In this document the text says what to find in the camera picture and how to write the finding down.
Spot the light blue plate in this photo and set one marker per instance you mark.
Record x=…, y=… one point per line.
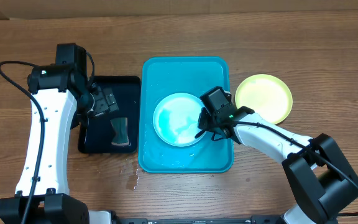
x=175, y=119

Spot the green scrubbing sponge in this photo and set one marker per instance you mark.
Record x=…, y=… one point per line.
x=120, y=132

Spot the black plastic tray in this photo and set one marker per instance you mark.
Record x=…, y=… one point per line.
x=96, y=137

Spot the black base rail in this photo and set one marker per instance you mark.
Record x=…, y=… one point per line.
x=197, y=220

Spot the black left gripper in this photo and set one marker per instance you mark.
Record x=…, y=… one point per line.
x=105, y=100

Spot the yellow plate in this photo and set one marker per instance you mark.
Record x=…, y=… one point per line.
x=267, y=95

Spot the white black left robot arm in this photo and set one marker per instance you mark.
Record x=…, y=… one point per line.
x=62, y=96

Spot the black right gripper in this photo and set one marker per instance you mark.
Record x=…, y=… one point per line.
x=206, y=121

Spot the blue plastic tray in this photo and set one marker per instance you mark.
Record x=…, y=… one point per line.
x=163, y=76

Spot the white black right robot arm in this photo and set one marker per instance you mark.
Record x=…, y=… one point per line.
x=323, y=183

